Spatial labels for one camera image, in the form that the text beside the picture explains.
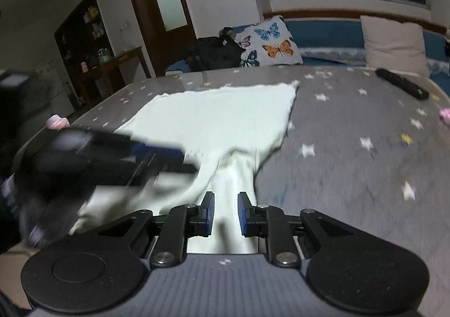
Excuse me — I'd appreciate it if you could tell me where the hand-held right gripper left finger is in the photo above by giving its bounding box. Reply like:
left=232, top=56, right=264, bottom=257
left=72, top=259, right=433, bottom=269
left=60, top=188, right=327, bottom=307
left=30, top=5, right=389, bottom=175
left=95, top=192, right=215, bottom=267

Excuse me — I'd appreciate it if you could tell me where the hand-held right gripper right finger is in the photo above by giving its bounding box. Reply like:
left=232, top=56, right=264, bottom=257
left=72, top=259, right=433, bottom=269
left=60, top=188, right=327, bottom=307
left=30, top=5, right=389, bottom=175
left=238, top=192, right=356, bottom=267

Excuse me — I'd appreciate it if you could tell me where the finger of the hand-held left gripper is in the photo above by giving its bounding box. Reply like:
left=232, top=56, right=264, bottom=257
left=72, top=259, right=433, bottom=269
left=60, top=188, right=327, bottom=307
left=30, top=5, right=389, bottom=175
left=127, top=160, right=200, bottom=187
left=128, top=139, right=186, bottom=163

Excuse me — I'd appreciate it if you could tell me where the pale green garment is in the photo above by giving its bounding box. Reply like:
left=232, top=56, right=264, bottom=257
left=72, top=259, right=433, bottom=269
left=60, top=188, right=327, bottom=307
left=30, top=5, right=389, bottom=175
left=68, top=81, right=300, bottom=255

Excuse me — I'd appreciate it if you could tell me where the person's left hand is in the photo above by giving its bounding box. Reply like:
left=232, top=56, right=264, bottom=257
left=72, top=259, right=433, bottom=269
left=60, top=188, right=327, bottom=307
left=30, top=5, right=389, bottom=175
left=14, top=176, right=97, bottom=248

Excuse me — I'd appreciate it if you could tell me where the pink round container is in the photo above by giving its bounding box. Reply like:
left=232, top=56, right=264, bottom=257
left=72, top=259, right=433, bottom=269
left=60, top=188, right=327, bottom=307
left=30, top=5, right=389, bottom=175
left=47, top=115, right=69, bottom=129

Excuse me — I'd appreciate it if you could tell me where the white drawer unit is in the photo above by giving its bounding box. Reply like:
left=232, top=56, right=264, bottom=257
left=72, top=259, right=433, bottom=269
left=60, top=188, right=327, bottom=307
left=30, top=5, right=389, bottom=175
left=35, top=60, right=76, bottom=117

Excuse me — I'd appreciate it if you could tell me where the wooden side table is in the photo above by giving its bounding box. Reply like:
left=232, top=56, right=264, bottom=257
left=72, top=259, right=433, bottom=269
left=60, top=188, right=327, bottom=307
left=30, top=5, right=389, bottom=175
left=79, top=46, right=152, bottom=110

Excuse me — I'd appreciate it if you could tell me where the dark wooden shelf cabinet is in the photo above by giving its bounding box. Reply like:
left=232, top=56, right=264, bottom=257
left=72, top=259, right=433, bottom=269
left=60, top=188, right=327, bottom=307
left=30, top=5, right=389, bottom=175
left=53, top=0, right=115, bottom=100

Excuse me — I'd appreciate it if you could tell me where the grey star-print tablecloth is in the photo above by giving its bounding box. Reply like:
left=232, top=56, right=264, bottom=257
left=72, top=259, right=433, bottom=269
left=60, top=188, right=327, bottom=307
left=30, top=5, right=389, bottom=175
left=14, top=66, right=450, bottom=317

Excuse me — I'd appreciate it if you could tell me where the black bag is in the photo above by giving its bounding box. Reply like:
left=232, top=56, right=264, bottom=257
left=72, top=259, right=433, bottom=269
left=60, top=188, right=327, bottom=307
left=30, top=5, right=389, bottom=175
left=186, top=27, right=247, bottom=73

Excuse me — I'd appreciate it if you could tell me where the butterfly print pillow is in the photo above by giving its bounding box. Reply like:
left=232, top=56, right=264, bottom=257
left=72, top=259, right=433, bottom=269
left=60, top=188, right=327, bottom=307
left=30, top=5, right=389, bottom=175
left=235, top=15, right=303, bottom=68

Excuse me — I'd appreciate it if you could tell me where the blue sofa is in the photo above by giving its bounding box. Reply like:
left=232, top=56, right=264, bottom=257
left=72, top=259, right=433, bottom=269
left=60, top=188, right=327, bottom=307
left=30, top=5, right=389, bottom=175
left=165, top=15, right=450, bottom=78

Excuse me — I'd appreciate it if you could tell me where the black remote control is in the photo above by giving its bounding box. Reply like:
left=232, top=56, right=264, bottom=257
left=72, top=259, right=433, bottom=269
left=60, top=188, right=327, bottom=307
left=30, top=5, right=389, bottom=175
left=374, top=68, right=430, bottom=100

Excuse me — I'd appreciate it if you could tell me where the plain grey pillow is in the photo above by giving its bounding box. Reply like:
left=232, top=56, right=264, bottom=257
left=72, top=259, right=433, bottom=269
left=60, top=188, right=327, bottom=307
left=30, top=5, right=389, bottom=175
left=359, top=15, right=431, bottom=78

